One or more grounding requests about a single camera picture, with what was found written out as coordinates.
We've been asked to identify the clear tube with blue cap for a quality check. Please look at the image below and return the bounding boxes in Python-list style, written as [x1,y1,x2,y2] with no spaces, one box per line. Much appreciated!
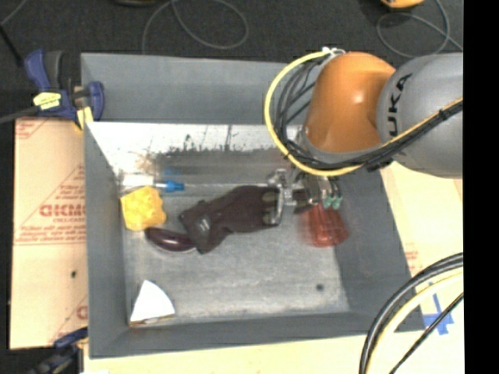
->
[120,175,186,193]

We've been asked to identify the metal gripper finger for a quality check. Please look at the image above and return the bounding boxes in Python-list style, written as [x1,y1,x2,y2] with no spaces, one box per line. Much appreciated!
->
[260,187,285,206]
[260,207,285,227]

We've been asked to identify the white wedge-shaped piece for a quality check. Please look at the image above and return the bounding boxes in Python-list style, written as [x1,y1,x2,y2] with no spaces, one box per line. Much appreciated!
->
[129,279,177,326]

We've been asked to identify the brown cardboard board red print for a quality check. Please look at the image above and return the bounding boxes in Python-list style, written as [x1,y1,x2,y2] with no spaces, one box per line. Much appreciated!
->
[8,115,464,351]

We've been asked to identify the red translucent ribbed object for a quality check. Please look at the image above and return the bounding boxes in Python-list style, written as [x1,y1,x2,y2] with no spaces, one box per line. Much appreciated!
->
[301,203,350,249]

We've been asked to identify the purple toy eggplant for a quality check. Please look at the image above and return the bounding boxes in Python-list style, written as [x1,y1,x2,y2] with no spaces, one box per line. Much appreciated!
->
[144,226,196,255]

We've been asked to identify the grey metal bin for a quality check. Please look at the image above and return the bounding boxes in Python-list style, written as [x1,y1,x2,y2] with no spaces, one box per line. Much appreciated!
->
[80,51,424,358]

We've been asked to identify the yellow bumpy sponge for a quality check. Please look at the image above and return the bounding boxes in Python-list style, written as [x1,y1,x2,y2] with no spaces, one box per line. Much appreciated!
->
[119,185,168,232]

